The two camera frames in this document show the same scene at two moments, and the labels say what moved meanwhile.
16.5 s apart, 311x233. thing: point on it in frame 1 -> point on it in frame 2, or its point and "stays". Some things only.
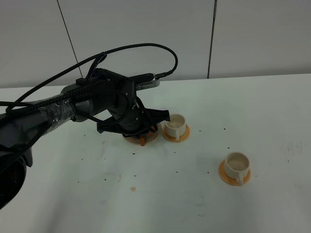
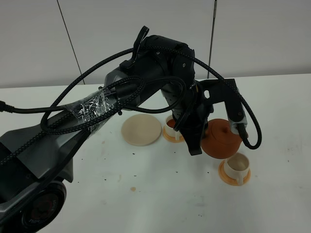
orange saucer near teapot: [173, 139] stays
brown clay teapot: [143, 139] -> [218, 141]
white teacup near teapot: [176, 126] stays
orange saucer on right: [224, 176] stays
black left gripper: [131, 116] -> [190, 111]
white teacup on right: [236, 165] stays
